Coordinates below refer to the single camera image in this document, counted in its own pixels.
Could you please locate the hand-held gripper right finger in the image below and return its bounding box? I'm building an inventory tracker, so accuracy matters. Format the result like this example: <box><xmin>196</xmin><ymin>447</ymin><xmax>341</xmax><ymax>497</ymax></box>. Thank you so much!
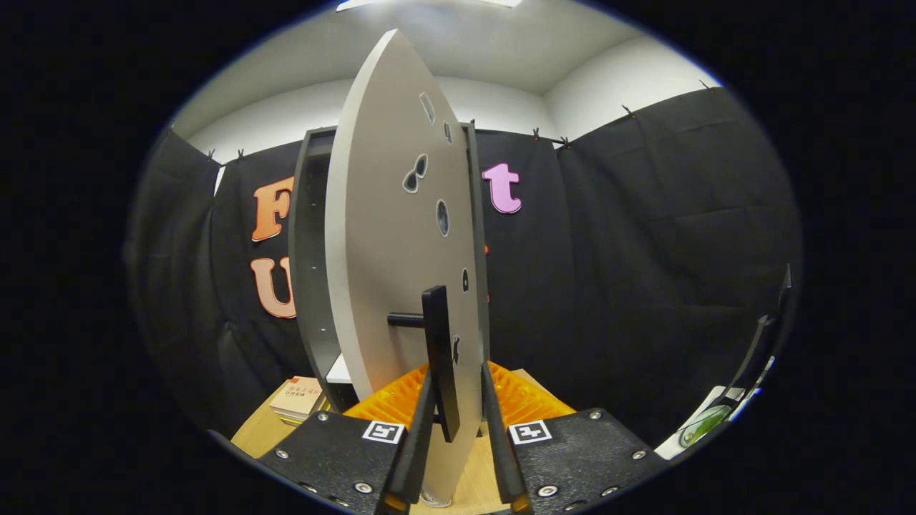
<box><xmin>481</xmin><ymin>361</ymin><xmax>670</xmax><ymax>514</ymax></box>

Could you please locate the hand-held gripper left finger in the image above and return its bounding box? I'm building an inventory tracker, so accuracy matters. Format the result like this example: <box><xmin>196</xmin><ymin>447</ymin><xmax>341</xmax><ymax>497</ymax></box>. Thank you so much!
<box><xmin>256</xmin><ymin>363</ymin><xmax>436</xmax><ymax>514</ymax></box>

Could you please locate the black cabinet door handle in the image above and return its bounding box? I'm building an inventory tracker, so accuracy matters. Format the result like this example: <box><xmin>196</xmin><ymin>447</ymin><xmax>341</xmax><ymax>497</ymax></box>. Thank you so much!
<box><xmin>387</xmin><ymin>285</ymin><xmax>460</xmax><ymax>443</ymax></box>

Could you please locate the beige shoe cabinet door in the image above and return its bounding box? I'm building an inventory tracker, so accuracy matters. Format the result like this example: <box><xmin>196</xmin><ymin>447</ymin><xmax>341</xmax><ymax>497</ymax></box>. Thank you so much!
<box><xmin>326</xmin><ymin>29</ymin><xmax>491</xmax><ymax>505</ymax></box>

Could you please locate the yellow-edged grey book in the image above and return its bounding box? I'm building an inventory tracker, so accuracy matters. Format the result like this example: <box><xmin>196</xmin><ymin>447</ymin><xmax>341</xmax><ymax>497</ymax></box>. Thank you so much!
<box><xmin>279</xmin><ymin>409</ymin><xmax>331</xmax><ymax>428</ymax></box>

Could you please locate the beige orange-corner book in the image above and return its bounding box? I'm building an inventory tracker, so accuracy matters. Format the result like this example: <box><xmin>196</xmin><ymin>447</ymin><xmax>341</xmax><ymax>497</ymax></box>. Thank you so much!
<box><xmin>271</xmin><ymin>377</ymin><xmax>326</xmax><ymax>419</ymax></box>

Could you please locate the green oval object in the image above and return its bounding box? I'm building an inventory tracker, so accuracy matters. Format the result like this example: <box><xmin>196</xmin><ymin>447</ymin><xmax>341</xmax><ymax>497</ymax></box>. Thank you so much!
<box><xmin>678</xmin><ymin>404</ymin><xmax>732</xmax><ymax>448</ymax></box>

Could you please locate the black backdrop cloth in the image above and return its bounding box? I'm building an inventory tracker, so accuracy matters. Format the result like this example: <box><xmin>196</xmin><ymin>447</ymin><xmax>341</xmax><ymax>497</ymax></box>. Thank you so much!
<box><xmin>125</xmin><ymin>86</ymin><xmax>802</xmax><ymax>458</ymax></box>

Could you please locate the white paper sheet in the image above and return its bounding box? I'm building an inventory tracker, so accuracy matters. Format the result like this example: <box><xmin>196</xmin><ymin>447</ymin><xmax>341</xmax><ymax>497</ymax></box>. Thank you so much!
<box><xmin>655</xmin><ymin>386</ymin><xmax>763</xmax><ymax>460</ymax></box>

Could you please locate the wide ceiling light panel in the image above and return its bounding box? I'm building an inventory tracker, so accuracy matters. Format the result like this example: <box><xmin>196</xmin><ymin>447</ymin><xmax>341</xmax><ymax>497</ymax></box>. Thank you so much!
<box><xmin>336</xmin><ymin>0</ymin><xmax>523</xmax><ymax>11</ymax></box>

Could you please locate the thin black strap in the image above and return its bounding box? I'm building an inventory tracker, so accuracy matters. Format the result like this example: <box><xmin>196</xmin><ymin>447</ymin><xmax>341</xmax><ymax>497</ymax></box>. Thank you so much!
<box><xmin>723</xmin><ymin>265</ymin><xmax>794</xmax><ymax>408</ymax></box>

